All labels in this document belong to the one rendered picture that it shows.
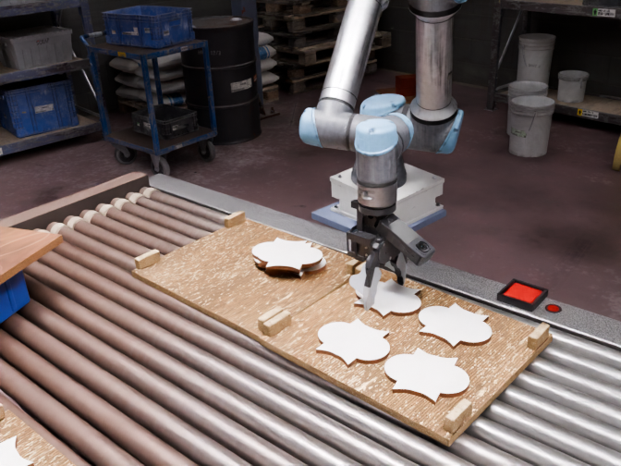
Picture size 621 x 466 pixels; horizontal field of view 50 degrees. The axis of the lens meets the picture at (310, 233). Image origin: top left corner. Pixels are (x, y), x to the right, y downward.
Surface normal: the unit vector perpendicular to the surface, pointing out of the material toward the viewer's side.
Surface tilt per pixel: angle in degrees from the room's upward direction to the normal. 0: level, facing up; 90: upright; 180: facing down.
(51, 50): 96
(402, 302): 0
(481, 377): 0
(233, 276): 0
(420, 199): 90
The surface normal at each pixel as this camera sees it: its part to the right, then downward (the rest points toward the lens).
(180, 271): -0.04, -0.90
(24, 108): 0.62, 0.33
